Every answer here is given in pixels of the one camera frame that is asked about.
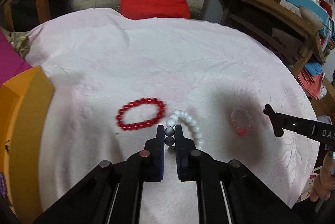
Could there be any magenta pillow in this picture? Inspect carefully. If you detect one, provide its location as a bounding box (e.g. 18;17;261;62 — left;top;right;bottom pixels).
0;31;32;85

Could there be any white bead bracelet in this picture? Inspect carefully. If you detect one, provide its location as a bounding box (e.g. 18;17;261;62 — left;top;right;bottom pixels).
164;109;205;154

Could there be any red folded cloth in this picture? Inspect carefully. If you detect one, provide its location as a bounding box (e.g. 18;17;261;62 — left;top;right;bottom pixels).
297;68;324;99

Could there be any wooden shelf table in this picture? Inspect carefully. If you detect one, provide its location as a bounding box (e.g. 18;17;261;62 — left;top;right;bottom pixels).
218;0;326;77

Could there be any person's right hand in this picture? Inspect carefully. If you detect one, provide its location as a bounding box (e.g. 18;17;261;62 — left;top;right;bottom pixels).
309;153;334;202

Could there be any orange cardboard box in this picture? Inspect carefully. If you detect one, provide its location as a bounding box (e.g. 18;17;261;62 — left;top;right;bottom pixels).
1;67;54;223

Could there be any pink clear bead bracelet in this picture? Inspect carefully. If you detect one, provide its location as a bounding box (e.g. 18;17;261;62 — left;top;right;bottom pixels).
230;105;254;136

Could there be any red bead bracelet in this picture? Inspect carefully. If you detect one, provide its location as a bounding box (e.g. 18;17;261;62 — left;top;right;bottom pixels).
116;97;166;131

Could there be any blue cardboard box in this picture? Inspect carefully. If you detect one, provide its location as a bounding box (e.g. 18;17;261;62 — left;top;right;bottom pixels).
286;0;330;28

